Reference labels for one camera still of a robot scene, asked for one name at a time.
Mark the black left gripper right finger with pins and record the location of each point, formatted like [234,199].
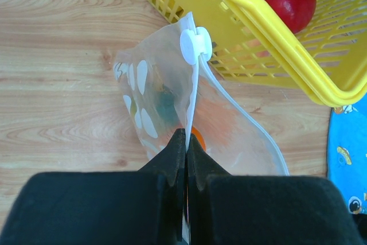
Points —
[228,209]

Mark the clear polka dot zip bag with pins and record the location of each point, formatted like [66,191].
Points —
[177,56]

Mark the orange persimmon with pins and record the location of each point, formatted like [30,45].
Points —
[199,137]

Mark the red apple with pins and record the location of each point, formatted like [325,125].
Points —
[296,14]

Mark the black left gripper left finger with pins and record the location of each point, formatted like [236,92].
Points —
[131,207]

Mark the green mango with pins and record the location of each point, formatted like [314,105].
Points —
[165,108]

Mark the yellow plastic basket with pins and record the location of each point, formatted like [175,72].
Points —
[327,59]

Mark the blue cartoon cloth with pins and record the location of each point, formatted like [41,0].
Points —
[346,154]

